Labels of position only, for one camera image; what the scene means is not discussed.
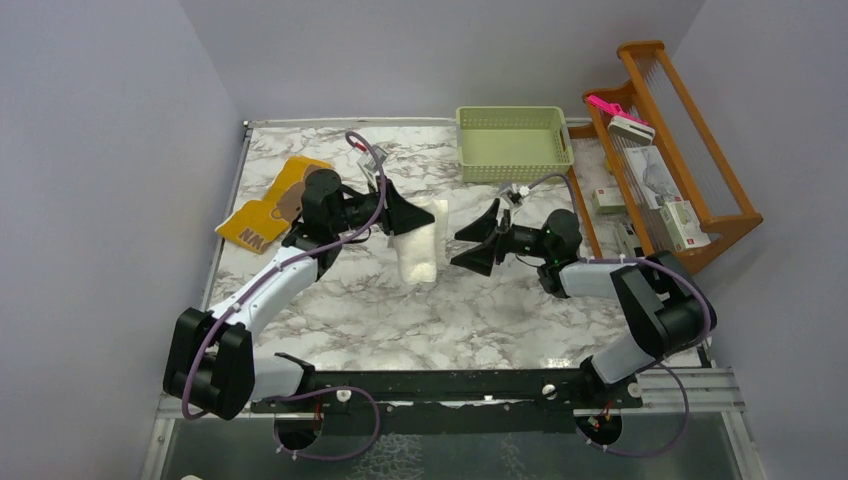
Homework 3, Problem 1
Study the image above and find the yellow bear towel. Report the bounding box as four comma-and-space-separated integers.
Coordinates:
215, 156, 332, 254

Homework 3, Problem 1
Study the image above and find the pink clip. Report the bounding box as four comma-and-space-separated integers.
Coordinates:
585, 94, 648, 126

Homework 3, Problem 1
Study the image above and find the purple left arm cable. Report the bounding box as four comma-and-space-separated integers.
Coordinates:
181, 131, 388, 462

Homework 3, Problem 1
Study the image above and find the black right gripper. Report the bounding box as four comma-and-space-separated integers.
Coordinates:
451, 199, 553, 276

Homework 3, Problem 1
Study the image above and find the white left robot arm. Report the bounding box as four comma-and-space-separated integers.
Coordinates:
163, 169, 438, 420

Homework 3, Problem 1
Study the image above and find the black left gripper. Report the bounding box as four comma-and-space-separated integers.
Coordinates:
330, 175, 434, 236

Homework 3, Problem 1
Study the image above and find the white green box upper shelf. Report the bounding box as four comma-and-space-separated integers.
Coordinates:
660, 201, 711, 252

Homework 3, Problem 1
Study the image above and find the white grey box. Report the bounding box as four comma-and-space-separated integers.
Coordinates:
607, 115, 656, 146

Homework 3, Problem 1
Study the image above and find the clear plastic package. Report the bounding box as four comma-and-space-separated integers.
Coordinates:
624, 145, 684, 210

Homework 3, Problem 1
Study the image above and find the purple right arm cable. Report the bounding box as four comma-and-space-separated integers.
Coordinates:
513, 173, 714, 460

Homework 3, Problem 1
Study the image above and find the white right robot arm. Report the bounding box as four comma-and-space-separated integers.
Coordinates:
450, 200, 716, 407

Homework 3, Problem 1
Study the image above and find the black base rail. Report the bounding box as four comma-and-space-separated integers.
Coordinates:
249, 368, 643, 436

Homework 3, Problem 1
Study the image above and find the wooden rack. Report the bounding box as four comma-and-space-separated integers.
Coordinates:
568, 40, 763, 274

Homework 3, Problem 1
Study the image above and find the small white green box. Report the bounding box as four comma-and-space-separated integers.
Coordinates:
590, 187, 627, 215

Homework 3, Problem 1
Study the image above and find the white towel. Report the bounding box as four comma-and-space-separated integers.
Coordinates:
391, 197, 449, 284

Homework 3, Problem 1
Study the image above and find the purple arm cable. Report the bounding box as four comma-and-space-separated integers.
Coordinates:
513, 173, 714, 460
181, 131, 388, 462

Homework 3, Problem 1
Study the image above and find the green plastic basket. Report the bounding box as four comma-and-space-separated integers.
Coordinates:
455, 106, 574, 183

